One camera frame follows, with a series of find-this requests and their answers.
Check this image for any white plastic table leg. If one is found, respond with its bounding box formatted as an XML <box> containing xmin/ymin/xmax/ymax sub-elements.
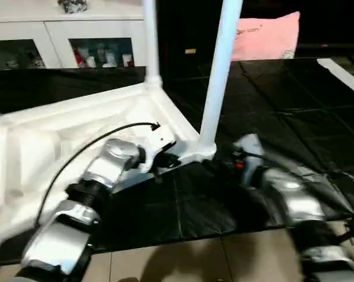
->
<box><xmin>142</xmin><ymin>0</ymin><xmax>164</xmax><ymax>89</ymax></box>
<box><xmin>198</xmin><ymin>0</ymin><xmax>244</xmax><ymax>156</ymax></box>

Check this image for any white plastic table top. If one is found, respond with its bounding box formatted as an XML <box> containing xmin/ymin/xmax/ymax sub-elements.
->
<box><xmin>0</xmin><ymin>81</ymin><xmax>218</xmax><ymax>254</ymax></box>

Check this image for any black work mat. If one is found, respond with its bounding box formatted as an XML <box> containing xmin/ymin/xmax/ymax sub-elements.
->
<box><xmin>0</xmin><ymin>56</ymin><xmax>354</xmax><ymax>266</ymax></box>

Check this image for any black tripod stand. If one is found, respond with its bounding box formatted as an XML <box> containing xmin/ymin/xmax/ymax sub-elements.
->
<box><xmin>335</xmin><ymin>214</ymin><xmax>354</xmax><ymax>243</ymax></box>

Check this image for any black cabinet with gold label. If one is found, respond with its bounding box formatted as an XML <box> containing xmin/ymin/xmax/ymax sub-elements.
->
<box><xmin>156</xmin><ymin>0</ymin><xmax>354</xmax><ymax>62</ymax></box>

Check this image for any red bottle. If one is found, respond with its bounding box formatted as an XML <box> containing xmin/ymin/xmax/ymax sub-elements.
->
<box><xmin>75</xmin><ymin>47</ymin><xmax>87</xmax><ymax>68</ymax></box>

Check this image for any pink pillow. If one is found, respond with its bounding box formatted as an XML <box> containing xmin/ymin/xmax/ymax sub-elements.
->
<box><xmin>231</xmin><ymin>11</ymin><xmax>302</xmax><ymax>62</ymax></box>

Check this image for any white glass-door cabinet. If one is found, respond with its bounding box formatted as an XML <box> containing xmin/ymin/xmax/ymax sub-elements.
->
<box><xmin>0</xmin><ymin>0</ymin><xmax>148</xmax><ymax>71</ymax></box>

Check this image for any dark patterned ornament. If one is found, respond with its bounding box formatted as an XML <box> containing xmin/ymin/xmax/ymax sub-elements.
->
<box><xmin>58</xmin><ymin>0</ymin><xmax>89</xmax><ymax>14</ymax></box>

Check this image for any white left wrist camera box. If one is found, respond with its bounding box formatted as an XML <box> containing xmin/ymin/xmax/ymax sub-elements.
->
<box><xmin>142</xmin><ymin>132</ymin><xmax>178</xmax><ymax>173</ymax></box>

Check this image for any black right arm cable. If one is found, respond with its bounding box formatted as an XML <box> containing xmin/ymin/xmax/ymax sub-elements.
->
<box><xmin>239</xmin><ymin>152</ymin><xmax>319</xmax><ymax>180</ymax></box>

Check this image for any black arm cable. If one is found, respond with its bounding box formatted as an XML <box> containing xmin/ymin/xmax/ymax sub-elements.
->
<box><xmin>34</xmin><ymin>122</ymin><xmax>162</xmax><ymax>229</ymax></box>
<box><xmin>239</xmin><ymin>152</ymin><xmax>319</xmax><ymax>180</ymax></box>

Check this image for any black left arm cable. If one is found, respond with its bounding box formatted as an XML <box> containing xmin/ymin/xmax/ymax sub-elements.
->
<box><xmin>34</xmin><ymin>122</ymin><xmax>162</xmax><ymax>229</ymax></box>

